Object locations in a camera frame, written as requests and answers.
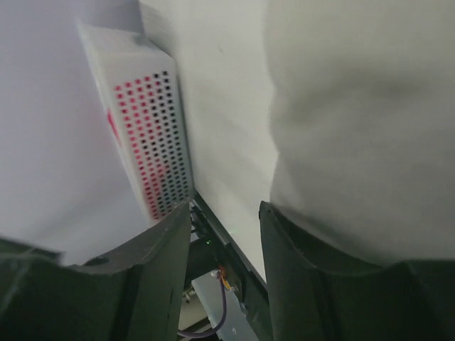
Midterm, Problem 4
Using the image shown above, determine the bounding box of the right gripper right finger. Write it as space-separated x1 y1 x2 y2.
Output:
259 202 454 340

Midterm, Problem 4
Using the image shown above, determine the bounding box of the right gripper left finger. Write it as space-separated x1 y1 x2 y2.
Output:
1 204 191 340

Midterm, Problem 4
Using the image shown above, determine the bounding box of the cream white t shirt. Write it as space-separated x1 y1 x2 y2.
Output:
264 1 454 264

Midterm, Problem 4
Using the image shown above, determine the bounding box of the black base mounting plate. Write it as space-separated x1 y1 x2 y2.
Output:
185 194 274 340

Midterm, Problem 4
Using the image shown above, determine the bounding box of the pink red t shirt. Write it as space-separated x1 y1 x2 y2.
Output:
107 76 161 221

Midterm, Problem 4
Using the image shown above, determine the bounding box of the white plastic laundry basket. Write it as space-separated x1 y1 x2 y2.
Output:
78 23 193 224

